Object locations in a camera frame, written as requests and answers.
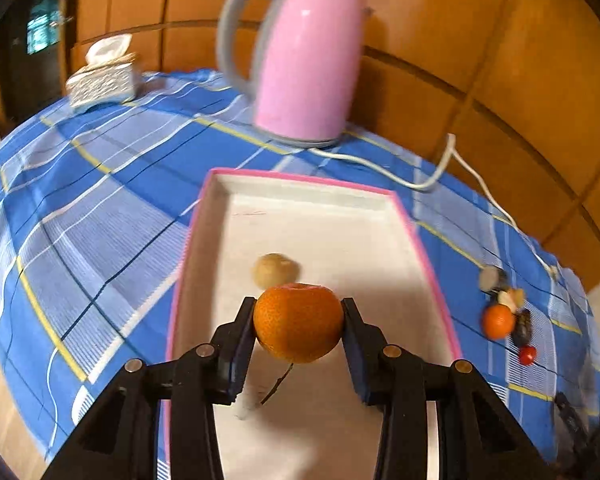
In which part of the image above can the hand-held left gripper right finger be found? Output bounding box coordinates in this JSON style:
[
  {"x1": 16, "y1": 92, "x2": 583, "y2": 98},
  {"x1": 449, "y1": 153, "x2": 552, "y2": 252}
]
[{"x1": 341, "y1": 297, "x2": 556, "y2": 480}]

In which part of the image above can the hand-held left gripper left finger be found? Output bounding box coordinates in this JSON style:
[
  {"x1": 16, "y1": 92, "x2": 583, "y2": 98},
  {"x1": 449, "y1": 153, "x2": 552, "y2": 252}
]
[{"x1": 42, "y1": 296, "x2": 258, "y2": 480}]

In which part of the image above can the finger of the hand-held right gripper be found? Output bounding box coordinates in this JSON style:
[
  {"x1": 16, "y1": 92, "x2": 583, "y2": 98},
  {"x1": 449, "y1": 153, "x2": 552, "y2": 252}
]
[{"x1": 554, "y1": 391, "x2": 588, "y2": 443}]

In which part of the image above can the orange mandarin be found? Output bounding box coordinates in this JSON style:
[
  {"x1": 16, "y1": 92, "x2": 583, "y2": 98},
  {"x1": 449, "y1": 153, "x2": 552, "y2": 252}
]
[{"x1": 252, "y1": 282, "x2": 345, "y2": 365}]

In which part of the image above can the small dark water chestnut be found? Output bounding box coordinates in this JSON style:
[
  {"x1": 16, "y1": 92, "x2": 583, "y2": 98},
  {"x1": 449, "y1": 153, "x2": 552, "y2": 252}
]
[{"x1": 511, "y1": 310, "x2": 533, "y2": 347}]

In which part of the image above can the small orange fruit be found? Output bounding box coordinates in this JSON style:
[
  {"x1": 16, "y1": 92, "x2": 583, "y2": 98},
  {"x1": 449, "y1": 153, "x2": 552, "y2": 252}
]
[{"x1": 482, "y1": 305, "x2": 516, "y2": 339}]

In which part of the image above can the pink-rimmed white tray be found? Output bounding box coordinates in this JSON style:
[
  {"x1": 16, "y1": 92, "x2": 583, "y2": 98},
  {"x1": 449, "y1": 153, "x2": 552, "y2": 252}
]
[{"x1": 152, "y1": 167, "x2": 463, "y2": 480}]

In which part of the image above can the thin brown twig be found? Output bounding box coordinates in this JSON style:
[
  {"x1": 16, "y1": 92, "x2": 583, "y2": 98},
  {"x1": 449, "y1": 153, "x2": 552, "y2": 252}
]
[{"x1": 260, "y1": 362, "x2": 296, "y2": 405}]

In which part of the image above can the small brown potato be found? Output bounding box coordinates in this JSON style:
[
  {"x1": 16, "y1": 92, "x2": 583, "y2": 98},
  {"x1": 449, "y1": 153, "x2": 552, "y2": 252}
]
[{"x1": 252, "y1": 253, "x2": 301, "y2": 289}]

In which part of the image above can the blue plaid tablecloth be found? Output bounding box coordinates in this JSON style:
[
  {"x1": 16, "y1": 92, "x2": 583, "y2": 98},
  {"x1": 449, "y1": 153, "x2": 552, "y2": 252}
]
[{"x1": 0, "y1": 67, "x2": 600, "y2": 466}]

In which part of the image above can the pink electric kettle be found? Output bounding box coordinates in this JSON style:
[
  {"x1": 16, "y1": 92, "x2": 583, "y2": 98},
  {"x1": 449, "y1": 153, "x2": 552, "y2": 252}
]
[{"x1": 216, "y1": 0, "x2": 376, "y2": 150}]

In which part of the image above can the white patterned tissue box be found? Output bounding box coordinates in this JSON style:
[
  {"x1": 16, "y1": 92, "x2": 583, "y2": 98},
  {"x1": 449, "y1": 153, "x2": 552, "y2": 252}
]
[{"x1": 66, "y1": 34, "x2": 142, "y2": 111}]

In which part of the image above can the dark door with window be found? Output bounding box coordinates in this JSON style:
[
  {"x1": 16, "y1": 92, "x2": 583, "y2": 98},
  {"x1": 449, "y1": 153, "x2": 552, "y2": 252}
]
[{"x1": 0, "y1": 0, "x2": 76, "y2": 126}]

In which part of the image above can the white kettle power cord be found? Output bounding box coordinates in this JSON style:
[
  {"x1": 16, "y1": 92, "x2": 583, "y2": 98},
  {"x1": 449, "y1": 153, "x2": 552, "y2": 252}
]
[{"x1": 310, "y1": 132, "x2": 561, "y2": 281}]

